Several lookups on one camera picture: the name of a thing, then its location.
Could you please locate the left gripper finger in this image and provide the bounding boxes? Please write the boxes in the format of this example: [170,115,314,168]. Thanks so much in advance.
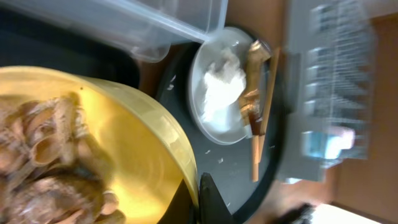
[199,172,235,224]

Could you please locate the yellow bowl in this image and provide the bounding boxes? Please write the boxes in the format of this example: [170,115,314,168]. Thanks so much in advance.
[1,66,198,223]

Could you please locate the white napkin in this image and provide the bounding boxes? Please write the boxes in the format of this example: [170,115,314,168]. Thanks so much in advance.
[201,48,246,122]

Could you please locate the grey plate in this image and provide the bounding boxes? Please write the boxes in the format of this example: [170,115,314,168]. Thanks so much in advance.
[187,27,256,145]

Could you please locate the pink cup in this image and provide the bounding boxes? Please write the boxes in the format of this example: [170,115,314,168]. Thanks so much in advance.
[336,126,356,149]

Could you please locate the gold foil wrapper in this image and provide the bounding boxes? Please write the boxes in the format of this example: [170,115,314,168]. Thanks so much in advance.
[238,40,271,138]

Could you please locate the food scraps with rice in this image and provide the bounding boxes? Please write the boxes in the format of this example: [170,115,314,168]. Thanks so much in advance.
[1,95,126,224]

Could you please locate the grey dishwasher rack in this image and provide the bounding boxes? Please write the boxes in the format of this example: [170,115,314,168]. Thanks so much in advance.
[277,0,376,184]

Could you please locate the round black serving tray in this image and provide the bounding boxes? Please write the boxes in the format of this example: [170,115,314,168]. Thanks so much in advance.
[156,42,285,223]

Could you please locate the clear plastic bin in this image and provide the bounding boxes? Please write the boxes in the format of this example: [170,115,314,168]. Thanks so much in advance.
[1,0,228,63]

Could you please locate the black rectangular tray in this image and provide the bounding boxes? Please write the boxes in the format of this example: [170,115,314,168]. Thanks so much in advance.
[1,8,140,88]

